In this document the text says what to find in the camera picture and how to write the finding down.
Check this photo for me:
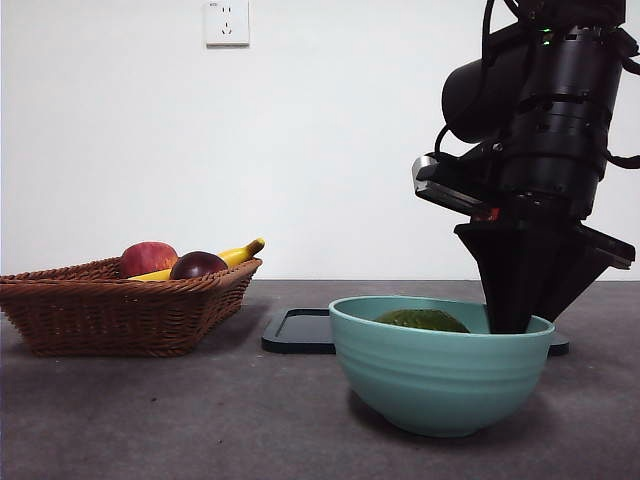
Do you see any green avocado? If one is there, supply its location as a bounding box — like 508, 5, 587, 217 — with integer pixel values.
374, 308, 471, 334

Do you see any teal ribbed bowl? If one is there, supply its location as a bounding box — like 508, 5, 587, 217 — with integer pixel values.
328, 295, 556, 439

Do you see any black rectangular tray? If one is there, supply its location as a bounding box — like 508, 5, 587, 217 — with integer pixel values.
261, 308, 570, 357

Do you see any yellow banana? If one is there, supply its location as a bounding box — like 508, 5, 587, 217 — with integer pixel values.
127, 238, 266, 283

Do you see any dark purple round fruit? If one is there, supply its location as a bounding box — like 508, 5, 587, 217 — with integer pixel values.
169, 251, 229, 281

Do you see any red apple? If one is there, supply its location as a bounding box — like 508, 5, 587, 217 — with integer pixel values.
118, 241, 180, 280

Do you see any brown wicker basket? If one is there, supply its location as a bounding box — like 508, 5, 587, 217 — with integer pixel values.
0, 257, 263, 358

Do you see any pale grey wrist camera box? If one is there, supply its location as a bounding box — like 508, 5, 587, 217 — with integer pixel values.
412, 152, 504, 216

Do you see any black camera cable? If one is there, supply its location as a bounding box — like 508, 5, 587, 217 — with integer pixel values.
432, 122, 456, 157

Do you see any white wall socket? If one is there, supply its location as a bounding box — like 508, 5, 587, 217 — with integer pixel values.
205, 1, 251, 50

